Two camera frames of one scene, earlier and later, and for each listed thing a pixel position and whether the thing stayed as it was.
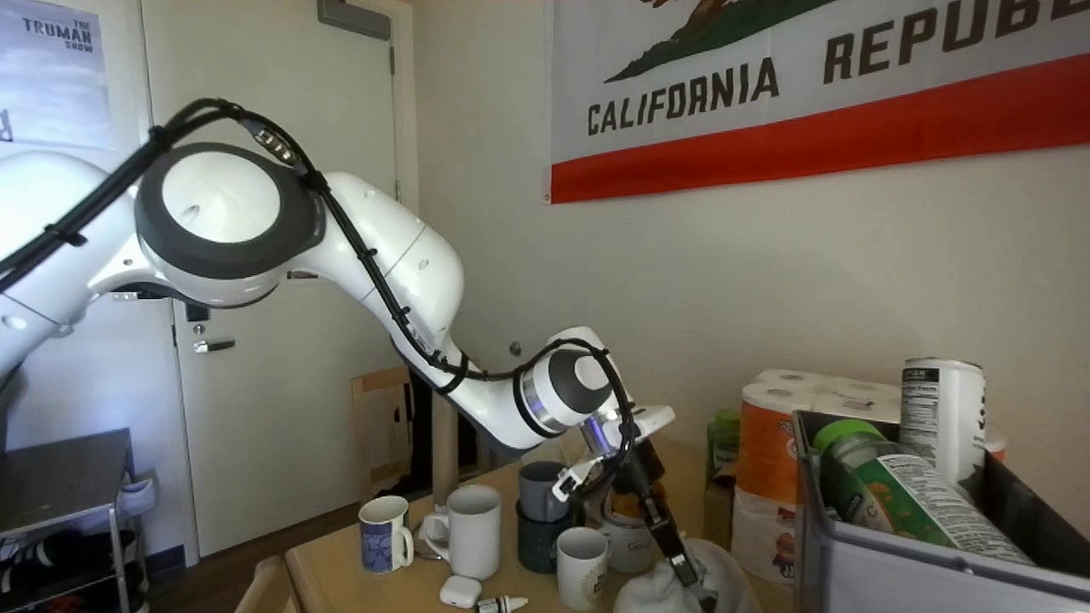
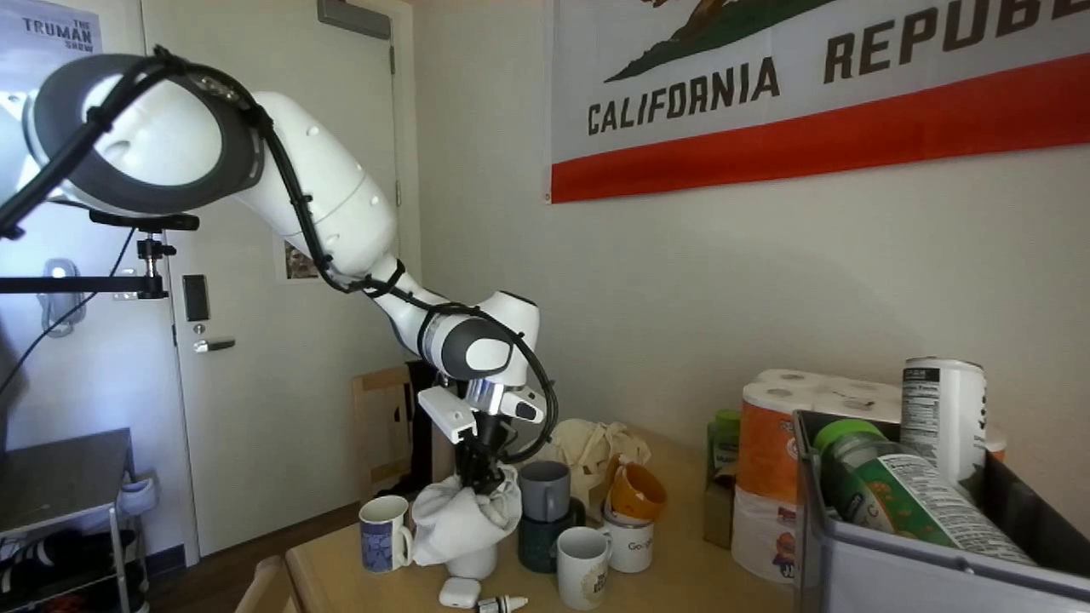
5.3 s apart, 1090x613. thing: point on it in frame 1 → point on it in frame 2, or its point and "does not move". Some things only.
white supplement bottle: (944, 411) does not move
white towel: (660, 586) → (458, 527)
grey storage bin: (847, 569) does not move
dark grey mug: (537, 491) does not move
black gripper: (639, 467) → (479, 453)
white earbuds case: (461, 592) does not move
